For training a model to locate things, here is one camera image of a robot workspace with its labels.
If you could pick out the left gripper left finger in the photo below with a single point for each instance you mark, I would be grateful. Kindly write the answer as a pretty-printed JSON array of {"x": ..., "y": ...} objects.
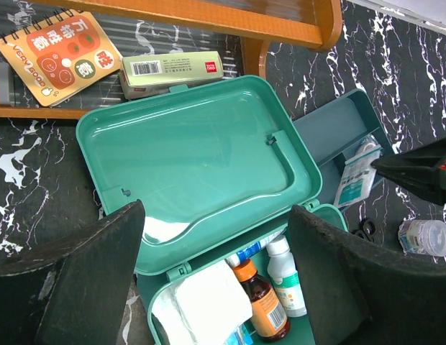
[{"x": 72, "y": 290}]

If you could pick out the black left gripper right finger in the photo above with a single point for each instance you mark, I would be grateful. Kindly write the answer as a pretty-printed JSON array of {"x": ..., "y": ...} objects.
[{"x": 357, "y": 292}]

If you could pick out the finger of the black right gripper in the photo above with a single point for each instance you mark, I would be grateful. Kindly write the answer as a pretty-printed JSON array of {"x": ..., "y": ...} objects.
[{"x": 421, "y": 171}]

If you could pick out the black scissors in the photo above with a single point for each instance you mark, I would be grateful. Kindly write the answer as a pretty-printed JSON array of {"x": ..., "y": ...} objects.
[{"x": 366, "y": 230}]

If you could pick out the white bottle green label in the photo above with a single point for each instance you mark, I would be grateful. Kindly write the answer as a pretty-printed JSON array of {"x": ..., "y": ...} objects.
[{"x": 285, "y": 278}]

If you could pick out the brown bottle orange cap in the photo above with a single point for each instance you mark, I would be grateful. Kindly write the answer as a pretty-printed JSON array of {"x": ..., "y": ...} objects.
[{"x": 268, "y": 318}]

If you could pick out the blue-grey divided tray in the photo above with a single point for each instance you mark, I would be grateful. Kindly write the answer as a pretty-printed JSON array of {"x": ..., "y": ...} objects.
[{"x": 333, "y": 133}]

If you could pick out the white-blue ointment tube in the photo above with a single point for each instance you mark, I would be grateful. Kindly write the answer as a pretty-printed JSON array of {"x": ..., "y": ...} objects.
[{"x": 246, "y": 253}]

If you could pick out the bag of blue-white packets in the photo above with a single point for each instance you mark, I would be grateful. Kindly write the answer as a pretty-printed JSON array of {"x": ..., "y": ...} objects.
[{"x": 241, "y": 336}]

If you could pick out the white gauze pad packet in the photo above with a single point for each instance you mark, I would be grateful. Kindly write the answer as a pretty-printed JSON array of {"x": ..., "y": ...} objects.
[{"x": 205, "y": 308}]

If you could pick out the teal medicine kit box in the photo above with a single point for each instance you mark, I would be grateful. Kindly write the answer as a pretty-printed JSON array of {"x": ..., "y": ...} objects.
[{"x": 216, "y": 167}]

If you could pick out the orange medicine box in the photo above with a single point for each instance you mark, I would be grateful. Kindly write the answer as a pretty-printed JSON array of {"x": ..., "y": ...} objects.
[{"x": 61, "y": 55}]

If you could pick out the white-green medicine box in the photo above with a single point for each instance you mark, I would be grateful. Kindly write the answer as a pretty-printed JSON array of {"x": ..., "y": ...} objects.
[{"x": 151, "y": 75}]

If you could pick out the clear round container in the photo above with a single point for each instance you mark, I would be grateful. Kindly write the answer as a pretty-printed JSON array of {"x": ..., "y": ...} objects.
[{"x": 427, "y": 237}]

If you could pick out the wooden orange shelf rack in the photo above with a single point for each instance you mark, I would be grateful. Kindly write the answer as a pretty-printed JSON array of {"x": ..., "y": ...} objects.
[{"x": 318, "y": 24}]

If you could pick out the yellow small box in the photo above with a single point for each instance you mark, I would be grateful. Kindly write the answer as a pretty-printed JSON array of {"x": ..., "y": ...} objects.
[{"x": 6, "y": 85}]

